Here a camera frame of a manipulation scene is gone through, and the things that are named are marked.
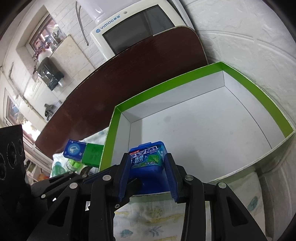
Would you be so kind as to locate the small green carton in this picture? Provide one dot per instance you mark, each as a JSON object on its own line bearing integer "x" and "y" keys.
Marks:
{"x": 92, "y": 155}

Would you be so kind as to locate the green mosquito liquid bottle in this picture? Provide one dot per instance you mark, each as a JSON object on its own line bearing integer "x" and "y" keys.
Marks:
{"x": 73, "y": 165}

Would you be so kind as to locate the black wall dispenser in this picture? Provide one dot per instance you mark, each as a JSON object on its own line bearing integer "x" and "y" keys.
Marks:
{"x": 49, "y": 73}

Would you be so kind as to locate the window with frame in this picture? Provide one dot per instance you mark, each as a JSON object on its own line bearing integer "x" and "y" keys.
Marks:
{"x": 48, "y": 34}

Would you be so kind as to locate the dark brown wooden board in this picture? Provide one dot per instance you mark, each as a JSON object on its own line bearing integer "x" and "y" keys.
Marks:
{"x": 89, "y": 107}

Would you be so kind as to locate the metal faucet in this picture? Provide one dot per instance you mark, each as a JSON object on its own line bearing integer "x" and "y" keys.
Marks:
{"x": 49, "y": 110}

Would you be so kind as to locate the clear water bottle green label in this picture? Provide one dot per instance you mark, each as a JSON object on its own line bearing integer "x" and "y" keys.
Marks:
{"x": 59, "y": 168}

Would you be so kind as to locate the white Yimao water purifier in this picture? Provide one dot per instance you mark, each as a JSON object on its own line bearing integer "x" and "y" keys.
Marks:
{"x": 137, "y": 22}

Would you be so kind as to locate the white potted plant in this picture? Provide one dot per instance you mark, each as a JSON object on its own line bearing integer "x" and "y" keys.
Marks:
{"x": 41, "y": 53}

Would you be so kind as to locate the blue gum container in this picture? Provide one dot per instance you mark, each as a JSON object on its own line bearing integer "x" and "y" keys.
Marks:
{"x": 147, "y": 165}

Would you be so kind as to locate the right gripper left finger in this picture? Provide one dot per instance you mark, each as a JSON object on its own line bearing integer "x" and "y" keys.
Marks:
{"x": 81, "y": 208}

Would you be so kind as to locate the blue medicine box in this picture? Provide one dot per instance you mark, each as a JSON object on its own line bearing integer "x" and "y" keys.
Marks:
{"x": 74, "y": 150}

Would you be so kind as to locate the green cardboard box tray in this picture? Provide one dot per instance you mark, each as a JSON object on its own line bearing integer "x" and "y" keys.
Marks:
{"x": 213, "y": 120}

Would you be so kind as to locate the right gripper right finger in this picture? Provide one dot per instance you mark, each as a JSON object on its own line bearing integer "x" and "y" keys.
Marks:
{"x": 230, "y": 219}

